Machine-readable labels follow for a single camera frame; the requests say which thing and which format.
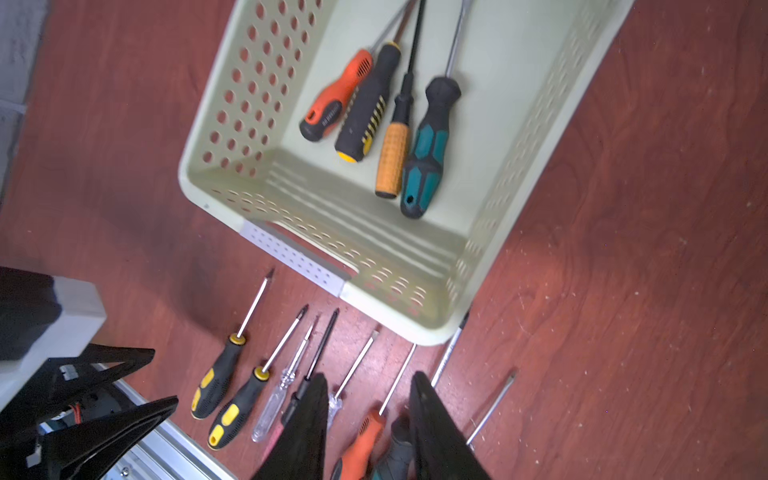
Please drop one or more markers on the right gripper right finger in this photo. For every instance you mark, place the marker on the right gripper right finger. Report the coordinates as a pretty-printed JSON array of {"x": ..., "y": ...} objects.
[{"x": 440, "y": 451}]

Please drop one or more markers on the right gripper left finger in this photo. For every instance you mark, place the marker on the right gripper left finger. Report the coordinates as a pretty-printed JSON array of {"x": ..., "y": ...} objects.
[{"x": 299, "y": 452}]

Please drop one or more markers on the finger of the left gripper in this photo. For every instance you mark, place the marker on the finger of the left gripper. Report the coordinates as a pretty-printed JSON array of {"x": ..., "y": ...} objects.
[
  {"x": 83, "y": 451},
  {"x": 65, "y": 381}
]

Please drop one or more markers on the yellow orange handle screwdriver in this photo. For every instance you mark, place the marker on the yellow orange handle screwdriver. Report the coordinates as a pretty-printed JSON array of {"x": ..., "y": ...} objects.
[{"x": 395, "y": 145}]

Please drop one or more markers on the black yellow long screwdriver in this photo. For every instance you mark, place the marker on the black yellow long screwdriver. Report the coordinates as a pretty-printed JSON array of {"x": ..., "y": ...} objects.
[{"x": 368, "y": 105}]

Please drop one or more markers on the orange short screwdriver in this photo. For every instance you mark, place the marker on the orange short screwdriver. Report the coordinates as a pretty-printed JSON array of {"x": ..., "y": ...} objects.
[{"x": 494, "y": 405}]

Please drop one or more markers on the large green black screwdriver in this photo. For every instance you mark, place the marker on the large green black screwdriver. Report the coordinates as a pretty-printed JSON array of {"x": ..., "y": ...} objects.
[{"x": 399, "y": 457}]

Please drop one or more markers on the orange black small screwdriver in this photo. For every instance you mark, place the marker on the orange black small screwdriver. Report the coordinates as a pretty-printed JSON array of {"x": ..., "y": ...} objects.
[{"x": 353, "y": 463}]

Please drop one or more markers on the light green plastic bin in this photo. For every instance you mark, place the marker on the light green plastic bin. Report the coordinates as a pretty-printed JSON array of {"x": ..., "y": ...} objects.
[{"x": 522, "y": 66}]

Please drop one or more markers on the clear handle tester screwdriver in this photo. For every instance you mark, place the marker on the clear handle tester screwdriver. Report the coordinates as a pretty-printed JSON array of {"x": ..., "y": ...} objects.
[{"x": 279, "y": 393}]

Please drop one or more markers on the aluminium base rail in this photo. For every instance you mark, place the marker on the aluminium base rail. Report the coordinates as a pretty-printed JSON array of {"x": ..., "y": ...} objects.
[{"x": 167, "y": 453}]

